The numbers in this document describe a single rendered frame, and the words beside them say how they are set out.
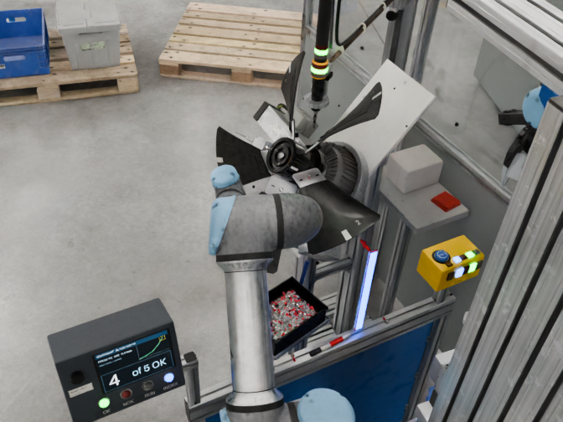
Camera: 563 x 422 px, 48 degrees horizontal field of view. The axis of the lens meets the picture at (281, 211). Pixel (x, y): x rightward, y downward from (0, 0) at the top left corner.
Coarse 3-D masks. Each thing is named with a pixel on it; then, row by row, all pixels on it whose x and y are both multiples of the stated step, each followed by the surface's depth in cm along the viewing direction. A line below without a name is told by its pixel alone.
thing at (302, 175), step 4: (312, 168) 194; (316, 168) 194; (300, 172) 192; (304, 172) 193; (312, 172) 193; (316, 172) 193; (320, 172) 193; (292, 176) 191; (296, 176) 191; (300, 176) 192; (304, 176) 192; (312, 176) 192; (320, 176) 192; (296, 180) 190; (304, 180) 191; (308, 180) 191; (312, 180) 191; (316, 180) 191; (320, 180) 191; (300, 184) 189; (304, 184) 189; (308, 184) 190
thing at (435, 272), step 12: (456, 240) 190; (468, 240) 191; (432, 252) 186; (456, 252) 187; (420, 264) 190; (432, 264) 184; (444, 264) 183; (456, 264) 183; (468, 264) 185; (432, 276) 186; (444, 276) 183; (468, 276) 190; (444, 288) 187
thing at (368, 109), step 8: (376, 88) 187; (368, 96) 187; (360, 104) 188; (368, 104) 181; (376, 104) 177; (352, 112) 185; (360, 112) 180; (368, 112) 177; (376, 112) 174; (344, 120) 185; (352, 120) 181; (360, 120) 177; (368, 120) 174; (336, 128) 185; (344, 128) 180; (320, 136) 189; (328, 136) 184
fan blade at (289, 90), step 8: (296, 56) 205; (296, 64) 203; (288, 72) 210; (296, 72) 201; (288, 80) 209; (296, 80) 199; (288, 88) 208; (296, 88) 198; (288, 96) 208; (288, 104) 209; (288, 112) 210
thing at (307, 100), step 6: (330, 66) 170; (330, 72) 171; (330, 78) 172; (324, 90) 173; (306, 96) 174; (324, 96) 174; (306, 102) 172; (312, 102) 172; (318, 102) 172; (324, 102) 172; (312, 108) 172; (318, 108) 171
